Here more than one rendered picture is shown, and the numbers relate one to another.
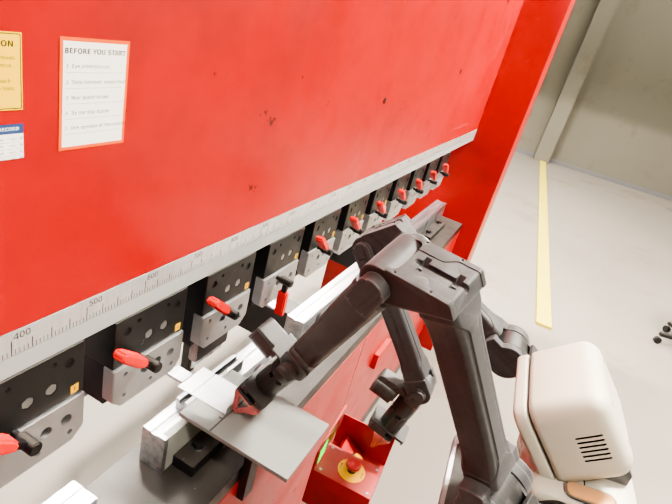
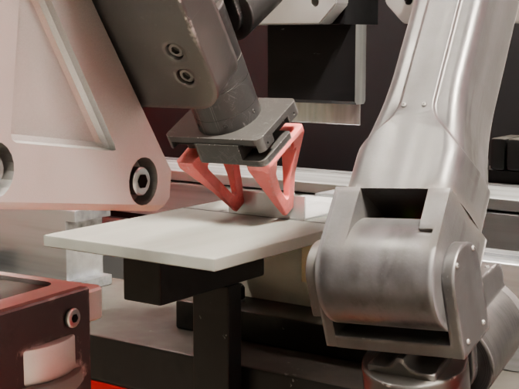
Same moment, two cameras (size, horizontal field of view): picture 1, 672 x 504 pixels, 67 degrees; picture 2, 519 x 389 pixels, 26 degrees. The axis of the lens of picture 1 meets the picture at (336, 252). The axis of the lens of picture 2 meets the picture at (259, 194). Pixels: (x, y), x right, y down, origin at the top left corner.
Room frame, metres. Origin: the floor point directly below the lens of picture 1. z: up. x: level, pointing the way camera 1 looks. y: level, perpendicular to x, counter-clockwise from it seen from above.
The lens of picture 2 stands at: (1.11, -0.87, 1.16)
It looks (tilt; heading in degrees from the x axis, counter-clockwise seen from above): 8 degrees down; 105
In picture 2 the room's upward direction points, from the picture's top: straight up
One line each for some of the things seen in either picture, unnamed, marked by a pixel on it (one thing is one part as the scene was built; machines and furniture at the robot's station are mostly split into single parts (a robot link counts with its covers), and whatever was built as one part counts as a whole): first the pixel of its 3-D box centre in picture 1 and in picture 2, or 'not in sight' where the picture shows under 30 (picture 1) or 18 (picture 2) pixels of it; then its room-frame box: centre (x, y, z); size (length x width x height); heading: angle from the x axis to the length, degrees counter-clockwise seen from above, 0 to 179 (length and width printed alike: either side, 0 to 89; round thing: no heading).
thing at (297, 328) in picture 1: (389, 250); not in sight; (2.06, -0.22, 0.92); 1.68 x 0.06 x 0.10; 160
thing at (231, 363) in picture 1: (211, 382); not in sight; (0.91, 0.19, 0.99); 0.20 x 0.03 x 0.03; 160
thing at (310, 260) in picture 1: (309, 237); not in sight; (1.22, 0.08, 1.26); 0.15 x 0.09 x 0.17; 160
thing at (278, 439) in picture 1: (256, 420); (224, 229); (0.82, 0.07, 1.00); 0.26 x 0.18 x 0.01; 70
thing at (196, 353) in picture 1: (209, 339); (315, 74); (0.87, 0.21, 1.13); 0.10 x 0.02 x 0.10; 160
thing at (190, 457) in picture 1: (226, 424); (317, 330); (0.89, 0.14, 0.89); 0.30 x 0.05 x 0.03; 160
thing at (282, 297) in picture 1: (280, 295); not in sight; (1.00, 0.09, 1.20); 0.04 x 0.02 x 0.10; 70
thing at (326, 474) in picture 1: (351, 464); not in sight; (1.01, -0.19, 0.75); 0.20 x 0.16 x 0.18; 164
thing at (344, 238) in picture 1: (341, 219); not in sight; (1.41, 0.01, 1.26); 0.15 x 0.09 x 0.17; 160
